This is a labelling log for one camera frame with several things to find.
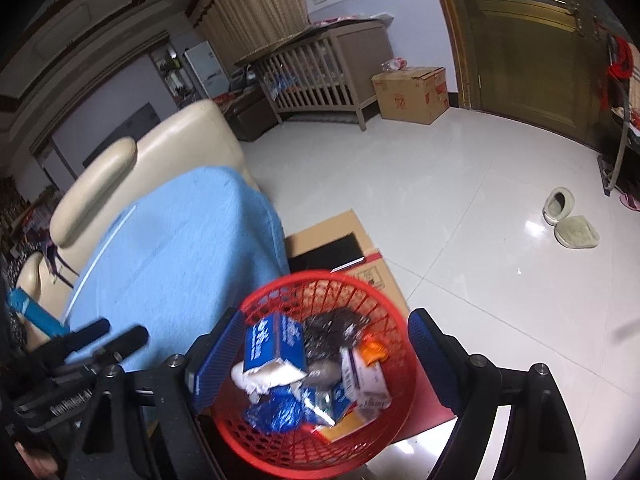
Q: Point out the beige curtain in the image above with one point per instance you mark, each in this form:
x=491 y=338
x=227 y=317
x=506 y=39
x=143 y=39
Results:
x=239 y=30

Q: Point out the beige slipper flat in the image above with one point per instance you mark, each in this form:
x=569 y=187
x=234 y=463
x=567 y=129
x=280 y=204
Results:
x=576 y=232

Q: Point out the red plastic mesh basket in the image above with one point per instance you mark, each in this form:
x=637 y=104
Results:
x=298 y=454

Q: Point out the white paper ball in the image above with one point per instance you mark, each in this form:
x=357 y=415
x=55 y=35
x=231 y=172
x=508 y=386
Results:
x=257 y=382

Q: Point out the cream leather sofa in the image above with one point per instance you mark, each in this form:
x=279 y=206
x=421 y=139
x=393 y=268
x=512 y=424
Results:
x=127 y=170

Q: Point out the blue plastic wrapper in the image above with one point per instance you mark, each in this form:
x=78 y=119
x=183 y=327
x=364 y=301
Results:
x=280 y=413

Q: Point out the white air conditioner unit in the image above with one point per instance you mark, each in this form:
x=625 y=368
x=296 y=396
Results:
x=207 y=69

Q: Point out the blue toothpaste box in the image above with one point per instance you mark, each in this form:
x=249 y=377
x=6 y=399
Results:
x=275 y=344

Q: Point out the wooden baby crib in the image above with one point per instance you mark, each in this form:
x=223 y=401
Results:
x=325 y=69

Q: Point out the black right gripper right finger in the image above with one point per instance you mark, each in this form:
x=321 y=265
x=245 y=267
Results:
x=540 y=440

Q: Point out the brown cardboard box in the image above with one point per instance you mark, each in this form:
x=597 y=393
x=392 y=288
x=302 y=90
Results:
x=414 y=94

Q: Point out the blue table cloth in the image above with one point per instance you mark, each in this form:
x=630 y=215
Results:
x=176 y=259

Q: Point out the dark clothes on sofa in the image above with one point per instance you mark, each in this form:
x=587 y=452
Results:
x=20 y=244

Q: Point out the orange wrapper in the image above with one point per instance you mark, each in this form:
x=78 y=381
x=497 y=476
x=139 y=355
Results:
x=372 y=350

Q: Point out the golden wooden door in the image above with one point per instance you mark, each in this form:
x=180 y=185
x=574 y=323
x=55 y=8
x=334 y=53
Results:
x=542 y=62

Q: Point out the flat cardboard box on floor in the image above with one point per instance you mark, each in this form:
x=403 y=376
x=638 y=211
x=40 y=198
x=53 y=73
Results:
x=340 y=244

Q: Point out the beige slipper upright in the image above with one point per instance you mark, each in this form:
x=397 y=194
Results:
x=558 y=205

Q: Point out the clothes rack with garments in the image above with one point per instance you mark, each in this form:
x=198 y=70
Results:
x=621 y=99

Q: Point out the black plastic bag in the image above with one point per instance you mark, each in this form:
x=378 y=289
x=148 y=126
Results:
x=326 y=333

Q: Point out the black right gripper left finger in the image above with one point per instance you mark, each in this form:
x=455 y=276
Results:
x=144 y=424

